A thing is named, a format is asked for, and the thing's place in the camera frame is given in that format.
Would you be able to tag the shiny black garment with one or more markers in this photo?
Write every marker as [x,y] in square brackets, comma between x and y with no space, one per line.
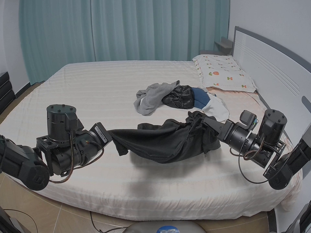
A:
[179,97]

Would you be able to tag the white garment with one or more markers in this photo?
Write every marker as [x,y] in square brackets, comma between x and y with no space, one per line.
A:
[217,109]

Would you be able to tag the blue-green curtain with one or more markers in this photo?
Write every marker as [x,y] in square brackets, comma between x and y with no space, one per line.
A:
[55,33]
[158,20]

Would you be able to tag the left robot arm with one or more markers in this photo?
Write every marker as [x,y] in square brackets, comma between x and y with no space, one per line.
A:
[21,161]

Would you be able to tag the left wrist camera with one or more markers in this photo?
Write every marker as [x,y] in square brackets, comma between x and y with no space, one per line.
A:
[73,120]

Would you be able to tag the white printed pillow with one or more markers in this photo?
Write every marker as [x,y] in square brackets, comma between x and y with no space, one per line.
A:
[223,71]

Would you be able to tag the black chest of drawers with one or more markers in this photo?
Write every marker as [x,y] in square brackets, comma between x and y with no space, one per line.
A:
[6,91]

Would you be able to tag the dark blue garment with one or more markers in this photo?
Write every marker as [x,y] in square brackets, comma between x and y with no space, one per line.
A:
[200,97]

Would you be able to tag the grey bedside table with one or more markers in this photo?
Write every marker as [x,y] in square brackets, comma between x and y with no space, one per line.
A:
[224,45]

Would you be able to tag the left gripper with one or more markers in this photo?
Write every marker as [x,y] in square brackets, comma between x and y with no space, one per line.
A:
[90,142]

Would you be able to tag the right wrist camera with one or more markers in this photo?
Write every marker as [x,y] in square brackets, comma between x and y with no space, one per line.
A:
[246,118]

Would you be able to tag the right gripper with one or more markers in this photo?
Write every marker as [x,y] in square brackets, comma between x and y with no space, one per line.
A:
[237,136]

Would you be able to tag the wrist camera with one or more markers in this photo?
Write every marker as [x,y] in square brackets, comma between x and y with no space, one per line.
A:
[73,120]
[246,118]

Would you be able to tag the grey garment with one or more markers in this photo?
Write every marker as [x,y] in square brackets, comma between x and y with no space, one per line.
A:
[153,96]

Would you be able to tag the bed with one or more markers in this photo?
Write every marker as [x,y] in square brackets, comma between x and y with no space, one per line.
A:
[97,93]

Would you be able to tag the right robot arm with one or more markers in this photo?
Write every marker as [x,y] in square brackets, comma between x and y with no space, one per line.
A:
[272,125]

